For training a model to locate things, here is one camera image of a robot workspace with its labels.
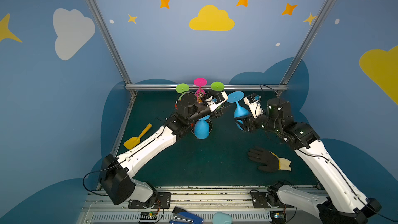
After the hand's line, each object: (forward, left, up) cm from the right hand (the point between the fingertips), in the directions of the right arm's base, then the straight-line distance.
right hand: (243, 113), depth 68 cm
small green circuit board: (-38, +42, -35) cm, 67 cm away
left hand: (+4, +9, +8) cm, 13 cm away
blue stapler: (-37, +26, -30) cm, 54 cm away
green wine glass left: (+17, +30, -2) cm, 35 cm away
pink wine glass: (+23, +21, -3) cm, 31 cm away
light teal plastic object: (-37, +8, -33) cm, 50 cm away
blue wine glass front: (-1, +18, -12) cm, 22 cm away
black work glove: (-9, -22, -33) cm, 41 cm away
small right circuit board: (-34, -20, -36) cm, 53 cm away
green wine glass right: (+21, +11, -3) cm, 23 cm away
